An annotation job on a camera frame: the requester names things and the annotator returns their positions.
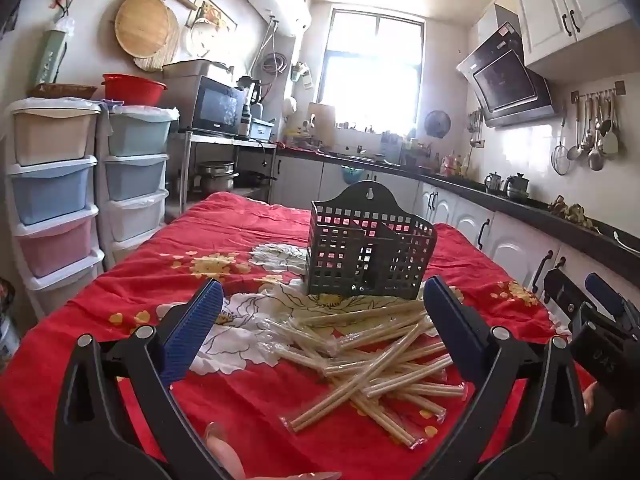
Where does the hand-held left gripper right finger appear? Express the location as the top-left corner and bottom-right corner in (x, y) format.
(422, 275), (588, 480)

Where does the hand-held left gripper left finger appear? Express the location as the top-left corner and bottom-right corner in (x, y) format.
(52, 277), (231, 480)

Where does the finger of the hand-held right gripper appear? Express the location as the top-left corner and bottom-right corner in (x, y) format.
(542, 267), (598, 323)
(584, 272), (628, 321)

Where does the pile of bamboo chopsticks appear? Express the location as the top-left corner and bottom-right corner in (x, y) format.
(257, 296), (468, 447)

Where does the black perforated utensil holder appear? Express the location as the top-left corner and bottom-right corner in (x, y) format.
(305, 180), (437, 298)

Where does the row of hanging metal utensils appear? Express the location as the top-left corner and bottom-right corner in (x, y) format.
(570, 89), (623, 171)

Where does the person's right hand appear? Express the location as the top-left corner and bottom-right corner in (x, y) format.
(581, 381), (640, 438)

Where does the person's left hand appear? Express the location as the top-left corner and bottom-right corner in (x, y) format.
(206, 422), (343, 480)

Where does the red floral tablecloth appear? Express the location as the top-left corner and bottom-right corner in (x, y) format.
(0, 191), (596, 480)

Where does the pile of ginger roots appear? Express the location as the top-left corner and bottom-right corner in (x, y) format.
(547, 195), (601, 233)

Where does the large metal kettle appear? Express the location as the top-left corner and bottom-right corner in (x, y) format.
(504, 172), (531, 198)

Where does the stainless steel pot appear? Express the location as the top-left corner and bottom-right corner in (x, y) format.
(197, 161), (240, 193)

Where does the short pastel plastic drawer tower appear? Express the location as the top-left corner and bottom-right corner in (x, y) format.
(97, 105), (180, 266)

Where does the blue hanging basket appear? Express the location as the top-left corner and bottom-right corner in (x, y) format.
(341, 164), (376, 186)

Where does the metal kitchen rack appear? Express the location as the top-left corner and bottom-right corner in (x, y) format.
(177, 129), (278, 211)

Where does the small round fan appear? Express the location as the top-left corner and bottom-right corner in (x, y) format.
(424, 110), (452, 139)

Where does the tall pastel plastic drawer tower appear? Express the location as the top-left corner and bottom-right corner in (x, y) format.
(5, 97), (105, 318)

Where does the blue-grey plastic box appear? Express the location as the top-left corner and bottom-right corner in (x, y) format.
(248, 117), (276, 142)

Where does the black glass range hood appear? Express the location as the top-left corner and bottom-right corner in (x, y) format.
(456, 4), (557, 128)

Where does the black microwave oven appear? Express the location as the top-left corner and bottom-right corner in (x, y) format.
(192, 75), (247, 137)

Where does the black blender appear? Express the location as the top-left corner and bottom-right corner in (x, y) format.
(236, 76), (266, 138)

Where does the beige cutting board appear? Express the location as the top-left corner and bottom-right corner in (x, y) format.
(306, 102), (337, 146)

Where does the red plastic basin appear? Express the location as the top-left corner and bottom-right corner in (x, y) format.
(101, 73), (167, 107)

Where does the grey plastic storage box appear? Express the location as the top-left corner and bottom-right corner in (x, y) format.
(161, 59), (233, 81)

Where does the kitchen window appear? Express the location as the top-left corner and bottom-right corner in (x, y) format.
(315, 7), (426, 133)

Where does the brown wicker basket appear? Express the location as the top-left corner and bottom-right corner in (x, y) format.
(27, 83), (98, 100)

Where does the white hanging colander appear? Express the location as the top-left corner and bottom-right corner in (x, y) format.
(189, 17), (224, 58)

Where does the round bamboo tray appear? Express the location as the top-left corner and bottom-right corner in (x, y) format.
(114, 0), (180, 58)

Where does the green hanging bag holder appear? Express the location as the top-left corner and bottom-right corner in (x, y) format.
(35, 27), (68, 86)

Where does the hanging wire strainer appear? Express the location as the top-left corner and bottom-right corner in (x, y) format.
(551, 105), (572, 177)

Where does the coiled hose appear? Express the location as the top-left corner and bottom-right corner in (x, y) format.
(262, 52), (290, 78)

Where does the white wall cabinet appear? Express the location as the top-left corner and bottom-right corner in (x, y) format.
(475, 0), (632, 68)

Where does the wall picture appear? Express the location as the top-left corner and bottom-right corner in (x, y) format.
(186, 0), (238, 31)

